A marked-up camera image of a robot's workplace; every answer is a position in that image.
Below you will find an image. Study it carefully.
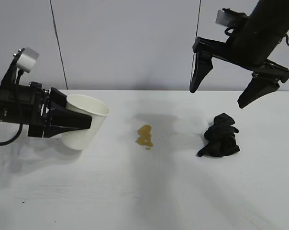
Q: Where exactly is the black left camera cable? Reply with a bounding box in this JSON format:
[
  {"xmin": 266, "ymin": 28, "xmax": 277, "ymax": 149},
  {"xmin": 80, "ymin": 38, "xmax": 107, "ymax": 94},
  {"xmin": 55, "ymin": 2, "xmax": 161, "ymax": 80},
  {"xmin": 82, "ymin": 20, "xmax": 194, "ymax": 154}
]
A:
[{"xmin": 0, "ymin": 69, "xmax": 24, "ymax": 147}]

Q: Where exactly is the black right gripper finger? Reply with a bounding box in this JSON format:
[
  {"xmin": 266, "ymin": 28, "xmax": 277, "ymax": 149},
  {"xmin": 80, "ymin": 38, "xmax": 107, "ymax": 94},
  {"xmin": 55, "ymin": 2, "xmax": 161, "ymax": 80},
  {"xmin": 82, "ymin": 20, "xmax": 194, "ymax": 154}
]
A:
[
  {"xmin": 189, "ymin": 51, "xmax": 213, "ymax": 94},
  {"xmin": 237, "ymin": 78, "xmax": 280, "ymax": 109}
]

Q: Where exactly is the brown liquid spill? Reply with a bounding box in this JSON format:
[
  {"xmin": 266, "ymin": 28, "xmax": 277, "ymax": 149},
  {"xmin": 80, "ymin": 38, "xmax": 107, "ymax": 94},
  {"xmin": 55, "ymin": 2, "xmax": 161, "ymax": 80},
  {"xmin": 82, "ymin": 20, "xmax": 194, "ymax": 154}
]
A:
[{"xmin": 134, "ymin": 124, "xmax": 155, "ymax": 151}]

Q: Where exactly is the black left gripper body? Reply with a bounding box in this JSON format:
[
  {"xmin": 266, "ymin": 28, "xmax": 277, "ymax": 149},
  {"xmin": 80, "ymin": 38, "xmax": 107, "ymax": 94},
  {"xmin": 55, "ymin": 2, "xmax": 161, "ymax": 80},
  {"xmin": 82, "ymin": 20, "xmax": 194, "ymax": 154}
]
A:
[{"xmin": 0, "ymin": 81, "xmax": 52, "ymax": 139}]

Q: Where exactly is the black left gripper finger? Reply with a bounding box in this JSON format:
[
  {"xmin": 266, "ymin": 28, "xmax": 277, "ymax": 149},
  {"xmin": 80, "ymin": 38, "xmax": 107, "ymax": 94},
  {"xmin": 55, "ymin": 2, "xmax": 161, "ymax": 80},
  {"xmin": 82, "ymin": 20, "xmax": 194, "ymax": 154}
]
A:
[
  {"xmin": 50, "ymin": 87, "xmax": 70, "ymax": 112},
  {"xmin": 47, "ymin": 106, "xmax": 93, "ymax": 139}
]

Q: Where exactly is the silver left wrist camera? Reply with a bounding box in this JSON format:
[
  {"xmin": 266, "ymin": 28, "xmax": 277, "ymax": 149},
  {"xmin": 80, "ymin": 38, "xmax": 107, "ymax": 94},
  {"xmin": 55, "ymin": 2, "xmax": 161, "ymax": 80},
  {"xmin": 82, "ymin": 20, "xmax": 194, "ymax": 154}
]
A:
[{"xmin": 14, "ymin": 47, "xmax": 40, "ymax": 73}]

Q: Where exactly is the black cloth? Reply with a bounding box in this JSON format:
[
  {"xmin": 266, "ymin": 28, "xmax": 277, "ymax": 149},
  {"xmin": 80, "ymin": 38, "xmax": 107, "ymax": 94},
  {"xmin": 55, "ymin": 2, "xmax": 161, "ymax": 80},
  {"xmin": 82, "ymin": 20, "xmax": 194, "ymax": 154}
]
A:
[{"xmin": 196, "ymin": 113, "xmax": 241, "ymax": 158}]

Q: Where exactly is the white paper cup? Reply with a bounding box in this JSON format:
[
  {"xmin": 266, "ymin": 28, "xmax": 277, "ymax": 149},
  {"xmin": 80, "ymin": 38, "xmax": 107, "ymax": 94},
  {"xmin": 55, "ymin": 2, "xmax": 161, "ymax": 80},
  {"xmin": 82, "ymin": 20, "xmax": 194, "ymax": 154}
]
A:
[{"xmin": 60, "ymin": 93, "xmax": 111, "ymax": 151}]

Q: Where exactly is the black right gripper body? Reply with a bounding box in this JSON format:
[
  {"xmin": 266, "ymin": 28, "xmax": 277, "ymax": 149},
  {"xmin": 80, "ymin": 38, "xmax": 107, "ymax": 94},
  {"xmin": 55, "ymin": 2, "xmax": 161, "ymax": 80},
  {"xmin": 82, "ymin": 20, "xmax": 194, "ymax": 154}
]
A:
[{"xmin": 192, "ymin": 14, "xmax": 289, "ymax": 84}]

